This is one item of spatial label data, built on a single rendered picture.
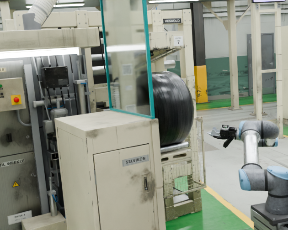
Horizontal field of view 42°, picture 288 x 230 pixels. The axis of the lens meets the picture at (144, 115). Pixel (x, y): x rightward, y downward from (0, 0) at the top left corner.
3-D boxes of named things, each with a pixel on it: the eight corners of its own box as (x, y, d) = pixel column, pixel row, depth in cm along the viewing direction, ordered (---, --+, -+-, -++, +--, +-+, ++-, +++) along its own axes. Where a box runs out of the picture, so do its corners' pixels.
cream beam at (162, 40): (120, 52, 287) (119, 33, 285) (108, 54, 309) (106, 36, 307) (185, 48, 315) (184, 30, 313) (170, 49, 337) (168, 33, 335)
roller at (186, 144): (148, 148, 270) (146, 150, 274) (150, 154, 269) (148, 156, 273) (188, 140, 286) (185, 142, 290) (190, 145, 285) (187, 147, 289)
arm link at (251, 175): (267, 180, 193) (262, 116, 235) (237, 180, 197) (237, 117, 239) (267, 196, 200) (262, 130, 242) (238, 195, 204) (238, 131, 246)
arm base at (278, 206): (300, 211, 196) (300, 194, 195) (275, 216, 193) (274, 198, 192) (283, 201, 211) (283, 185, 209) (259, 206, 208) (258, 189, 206)
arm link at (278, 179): (292, 196, 193) (291, 170, 191) (265, 195, 197) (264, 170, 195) (290, 187, 205) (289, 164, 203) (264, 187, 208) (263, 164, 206)
